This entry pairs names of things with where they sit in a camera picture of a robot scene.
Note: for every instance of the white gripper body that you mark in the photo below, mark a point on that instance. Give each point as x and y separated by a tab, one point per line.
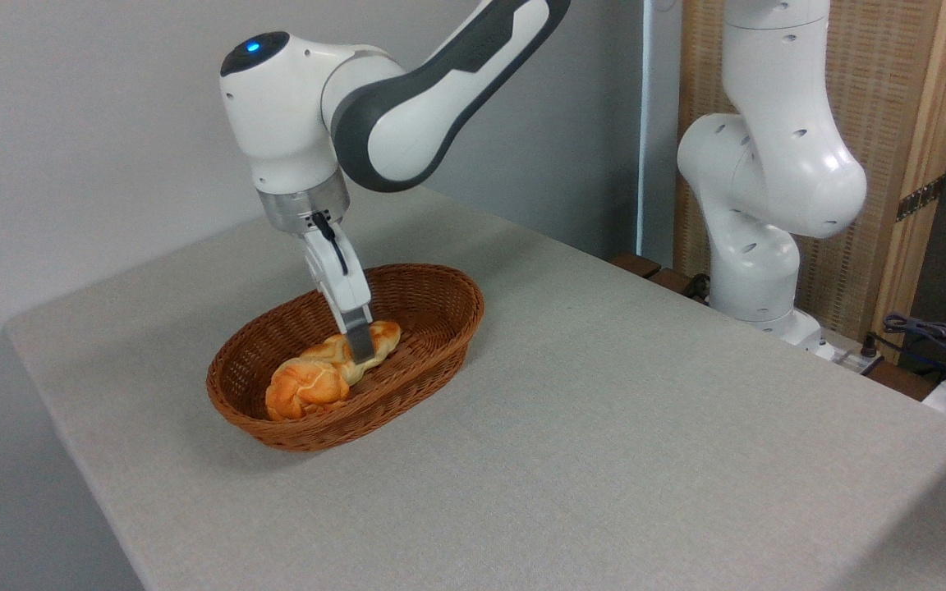
346	283

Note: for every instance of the brown wooden board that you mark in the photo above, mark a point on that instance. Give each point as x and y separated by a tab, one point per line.
900	379

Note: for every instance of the black plug on base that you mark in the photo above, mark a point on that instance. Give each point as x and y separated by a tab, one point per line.
870	345

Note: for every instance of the metal screen hinge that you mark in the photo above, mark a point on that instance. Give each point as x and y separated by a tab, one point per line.
920	199

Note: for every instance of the white vertical post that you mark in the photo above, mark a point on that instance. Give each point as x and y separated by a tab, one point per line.
652	123

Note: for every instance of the long braided bread loaf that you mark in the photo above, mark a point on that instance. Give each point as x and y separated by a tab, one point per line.
387	336

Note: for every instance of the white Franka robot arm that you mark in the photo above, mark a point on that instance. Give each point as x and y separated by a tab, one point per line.
440	90

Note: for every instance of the wooden woven folding screen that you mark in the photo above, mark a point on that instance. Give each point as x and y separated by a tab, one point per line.
892	74

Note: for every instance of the brown oval wicker basket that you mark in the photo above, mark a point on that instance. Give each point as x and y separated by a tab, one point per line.
428	328

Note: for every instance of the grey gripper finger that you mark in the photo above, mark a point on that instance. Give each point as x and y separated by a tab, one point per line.
360	341

